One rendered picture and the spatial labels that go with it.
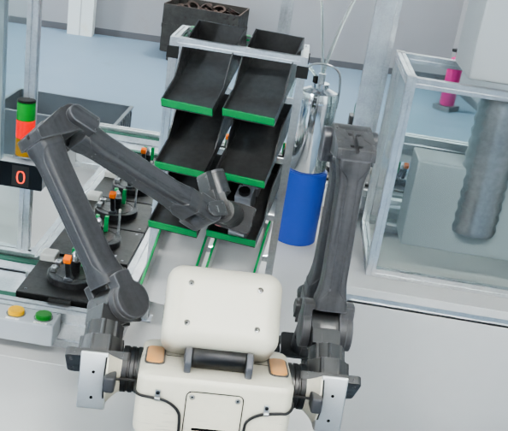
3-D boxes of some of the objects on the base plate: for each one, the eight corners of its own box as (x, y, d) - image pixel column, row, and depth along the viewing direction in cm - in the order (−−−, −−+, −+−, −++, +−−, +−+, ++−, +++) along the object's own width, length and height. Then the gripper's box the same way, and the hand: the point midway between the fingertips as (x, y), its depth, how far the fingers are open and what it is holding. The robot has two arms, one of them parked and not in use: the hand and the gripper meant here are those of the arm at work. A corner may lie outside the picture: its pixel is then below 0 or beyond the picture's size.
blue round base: (314, 249, 300) (327, 179, 290) (271, 242, 300) (283, 171, 290) (315, 233, 314) (327, 165, 304) (274, 226, 314) (285, 158, 304)
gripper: (203, 221, 199) (218, 227, 214) (243, 232, 197) (256, 237, 212) (210, 193, 199) (226, 201, 214) (251, 204, 197) (263, 211, 212)
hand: (239, 218), depth 212 cm, fingers closed on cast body, 4 cm apart
